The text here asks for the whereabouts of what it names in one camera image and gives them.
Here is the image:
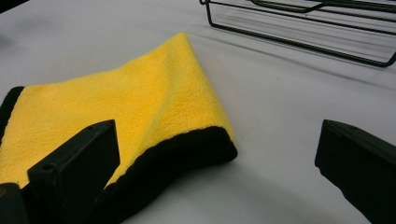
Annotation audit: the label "black wire rack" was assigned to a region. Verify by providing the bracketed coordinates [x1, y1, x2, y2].
[199, 0, 396, 68]

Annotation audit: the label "yellow towel with black edge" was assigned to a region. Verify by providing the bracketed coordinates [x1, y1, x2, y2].
[0, 32, 239, 224]

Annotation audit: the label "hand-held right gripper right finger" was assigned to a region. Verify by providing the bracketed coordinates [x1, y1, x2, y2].
[314, 119, 396, 224]

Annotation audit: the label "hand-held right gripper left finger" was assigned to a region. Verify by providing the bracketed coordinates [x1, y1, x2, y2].
[27, 119, 121, 224]

